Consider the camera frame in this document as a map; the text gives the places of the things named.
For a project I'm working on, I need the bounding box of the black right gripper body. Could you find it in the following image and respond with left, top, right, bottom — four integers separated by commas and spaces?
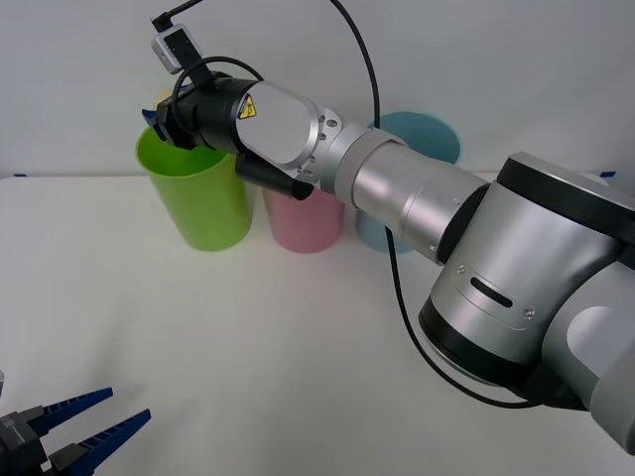
156, 91, 199, 151

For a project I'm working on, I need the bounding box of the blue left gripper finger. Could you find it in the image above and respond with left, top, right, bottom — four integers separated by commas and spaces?
49, 408, 152, 476
22, 387, 114, 436

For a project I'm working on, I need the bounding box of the pale blue plastic bin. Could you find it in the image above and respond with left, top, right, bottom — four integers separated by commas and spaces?
354, 110, 462, 256

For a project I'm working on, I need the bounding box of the pink plastic bin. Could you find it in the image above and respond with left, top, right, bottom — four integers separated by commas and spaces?
261, 185, 346, 255

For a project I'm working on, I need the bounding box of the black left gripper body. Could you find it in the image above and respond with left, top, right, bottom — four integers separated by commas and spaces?
0, 410, 51, 476

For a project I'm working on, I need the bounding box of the green plastic bin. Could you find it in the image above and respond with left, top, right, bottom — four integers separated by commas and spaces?
135, 123, 252, 254

